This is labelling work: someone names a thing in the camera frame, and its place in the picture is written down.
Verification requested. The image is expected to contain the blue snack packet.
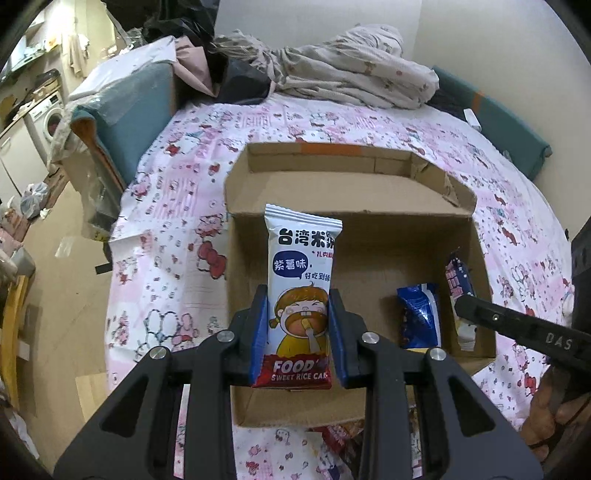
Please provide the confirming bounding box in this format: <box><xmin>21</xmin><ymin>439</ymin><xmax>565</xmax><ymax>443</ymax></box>
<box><xmin>396</xmin><ymin>283</ymin><xmax>443</xmax><ymax>350</ymax></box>

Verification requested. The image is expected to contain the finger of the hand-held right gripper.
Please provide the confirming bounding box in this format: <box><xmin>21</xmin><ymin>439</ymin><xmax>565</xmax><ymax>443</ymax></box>
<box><xmin>454</xmin><ymin>294</ymin><xmax>591</xmax><ymax>366</ymax></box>

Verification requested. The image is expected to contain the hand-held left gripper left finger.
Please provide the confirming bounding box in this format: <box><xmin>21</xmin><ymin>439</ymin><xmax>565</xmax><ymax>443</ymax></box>
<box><xmin>53</xmin><ymin>284</ymin><xmax>271</xmax><ymax>480</ymax></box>

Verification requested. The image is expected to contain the yellow wooden chair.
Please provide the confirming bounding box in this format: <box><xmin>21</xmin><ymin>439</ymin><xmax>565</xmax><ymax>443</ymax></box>
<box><xmin>0</xmin><ymin>272</ymin><xmax>29</xmax><ymax>412</ymax></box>

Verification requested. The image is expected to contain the white washing machine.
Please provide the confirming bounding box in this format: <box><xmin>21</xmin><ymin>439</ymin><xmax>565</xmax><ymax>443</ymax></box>
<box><xmin>25</xmin><ymin>89</ymin><xmax>68</xmax><ymax>154</ymax></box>

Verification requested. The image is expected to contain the white and purple snack packet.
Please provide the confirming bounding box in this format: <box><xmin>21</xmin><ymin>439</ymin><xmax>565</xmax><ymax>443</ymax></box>
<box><xmin>444</xmin><ymin>251</ymin><xmax>478</xmax><ymax>352</ymax></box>

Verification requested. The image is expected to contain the black plastic bag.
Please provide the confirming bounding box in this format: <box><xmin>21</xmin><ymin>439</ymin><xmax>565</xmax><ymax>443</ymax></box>
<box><xmin>142</xmin><ymin>13</ymin><xmax>274</xmax><ymax>106</ymax></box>

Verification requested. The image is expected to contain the teal bed cushion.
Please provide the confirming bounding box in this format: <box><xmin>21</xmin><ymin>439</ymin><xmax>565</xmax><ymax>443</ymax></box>
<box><xmin>431</xmin><ymin>66</ymin><xmax>553</xmax><ymax>182</ymax></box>

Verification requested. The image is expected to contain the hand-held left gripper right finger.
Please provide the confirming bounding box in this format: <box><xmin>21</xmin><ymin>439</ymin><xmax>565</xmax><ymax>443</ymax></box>
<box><xmin>329</xmin><ymin>288</ymin><xmax>544</xmax><ymax>480</ymax></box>

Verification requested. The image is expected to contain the crumpled floral quilt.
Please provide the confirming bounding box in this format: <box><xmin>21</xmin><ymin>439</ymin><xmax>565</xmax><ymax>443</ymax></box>
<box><xmin>212</xmin><ymin>23</ymin><xmax>440</xmax><ymax>110</ymax></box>

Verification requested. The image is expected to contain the white plastic bag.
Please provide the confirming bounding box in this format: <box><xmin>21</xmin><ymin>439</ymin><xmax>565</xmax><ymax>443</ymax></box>
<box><xmin>17</xmin><ymin>181</ymin><xmax>49</xmax><ymax>219</ymax></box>

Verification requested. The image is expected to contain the red snack packet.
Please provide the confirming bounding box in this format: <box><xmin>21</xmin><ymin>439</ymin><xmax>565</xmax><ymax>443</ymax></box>
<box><xmin>308</xmin><ymin>418</ymin><xmax>366</xmax><ymax>464</ymax></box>

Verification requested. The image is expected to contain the person's right hand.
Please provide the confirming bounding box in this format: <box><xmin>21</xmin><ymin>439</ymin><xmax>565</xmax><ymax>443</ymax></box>
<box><xmin>521</xmin><ymin>369</ymin><xmax>591</xmax><ymax>464</ymax></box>

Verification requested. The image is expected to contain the white rice cake snack packet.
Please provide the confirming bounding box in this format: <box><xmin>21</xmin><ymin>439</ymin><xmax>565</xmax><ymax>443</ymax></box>
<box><xmin>252</xmin><ymin>203</ymin><xmax>343</xmax><ymax>391</ymax></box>

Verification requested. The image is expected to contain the pink cloth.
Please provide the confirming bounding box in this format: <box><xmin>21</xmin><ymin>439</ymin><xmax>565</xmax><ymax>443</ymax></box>
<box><xmin>173</xmin><ymin>36</ymin><xmax>219</xmax><ymax>99</ymax></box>

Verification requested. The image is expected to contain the white cabinet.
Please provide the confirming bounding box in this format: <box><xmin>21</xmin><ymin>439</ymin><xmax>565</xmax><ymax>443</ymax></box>
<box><xmin>0</xmin><ymin>124</ymin><xmax>49</xmax><ymax>200</ymax></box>

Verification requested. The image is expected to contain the dark clothing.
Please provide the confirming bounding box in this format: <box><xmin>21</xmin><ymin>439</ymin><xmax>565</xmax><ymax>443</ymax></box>
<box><xmin>428</xmin><ymin>87</ymin><xmax>468</xmax><ymax>121</ymax></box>

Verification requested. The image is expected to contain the brown cardboard box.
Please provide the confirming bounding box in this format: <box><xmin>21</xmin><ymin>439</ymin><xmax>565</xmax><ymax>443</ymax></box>
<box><xmin>223</xmin><ymin>142</ymin><xmax>497</xmax><ymax>428</ymax></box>

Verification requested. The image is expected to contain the pink cartoon printed bed sheet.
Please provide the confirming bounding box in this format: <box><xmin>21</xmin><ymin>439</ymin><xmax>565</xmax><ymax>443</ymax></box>
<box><xmin>104</xmin><ymin>90</ymin><xmax>578</xmax><ymax>480</ymax></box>

